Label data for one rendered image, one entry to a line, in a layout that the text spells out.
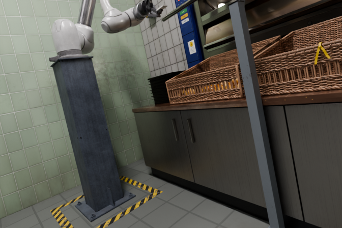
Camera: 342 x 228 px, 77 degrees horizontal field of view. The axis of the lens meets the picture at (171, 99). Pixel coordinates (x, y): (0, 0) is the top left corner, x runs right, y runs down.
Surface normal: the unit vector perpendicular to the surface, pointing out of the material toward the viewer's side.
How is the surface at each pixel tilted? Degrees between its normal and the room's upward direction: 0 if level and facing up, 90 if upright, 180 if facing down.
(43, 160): 90
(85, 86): 90
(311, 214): 90
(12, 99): 90
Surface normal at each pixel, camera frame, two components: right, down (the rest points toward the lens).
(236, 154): -0.78, 0.20
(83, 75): 0.64, -0.08
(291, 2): -0.80, -0.15
